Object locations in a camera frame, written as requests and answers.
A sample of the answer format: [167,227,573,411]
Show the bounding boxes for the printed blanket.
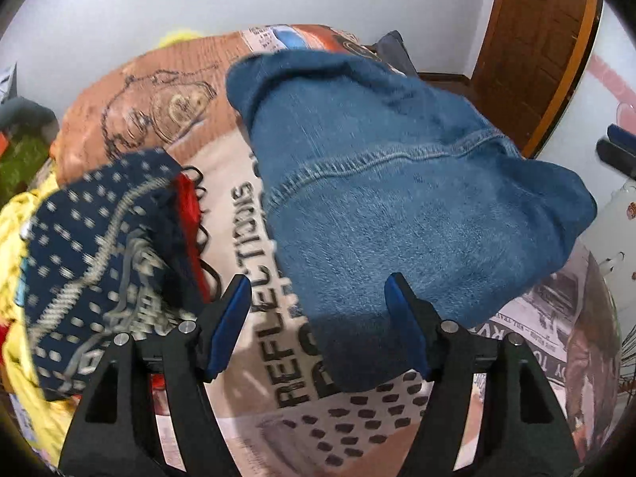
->
[50,24,624,477]

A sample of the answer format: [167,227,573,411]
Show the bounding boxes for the green cloth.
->
[0,134,51,204]

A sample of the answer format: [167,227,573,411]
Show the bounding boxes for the dark blue pillow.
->
[375,30,418,78]

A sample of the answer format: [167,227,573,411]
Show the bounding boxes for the yellow cloth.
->
[0,174,75,468]

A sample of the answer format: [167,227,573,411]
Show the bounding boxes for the white wheeled cabinet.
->
[591,179,636,319]

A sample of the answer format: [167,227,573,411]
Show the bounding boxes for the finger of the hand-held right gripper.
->
[596,123,636,180]

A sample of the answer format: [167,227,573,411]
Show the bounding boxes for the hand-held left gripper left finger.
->
[58,274,252,477]

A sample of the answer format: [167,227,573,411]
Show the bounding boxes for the grey cloth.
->
[0,98,59,132]

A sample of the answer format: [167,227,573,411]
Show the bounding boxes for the blue denim jeans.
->
[226,48,597,392]

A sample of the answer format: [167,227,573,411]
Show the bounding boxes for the wooden door frame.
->
[522,0,604,159]

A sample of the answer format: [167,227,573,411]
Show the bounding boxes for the red cloth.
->
[171,171,212,294]

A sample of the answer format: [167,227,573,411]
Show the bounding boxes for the wooden door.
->
[469,0,597,155]

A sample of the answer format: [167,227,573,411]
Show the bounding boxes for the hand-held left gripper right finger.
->
[385,272,582,477]

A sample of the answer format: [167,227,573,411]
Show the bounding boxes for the navy dotted garment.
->
[22,148,209,402]

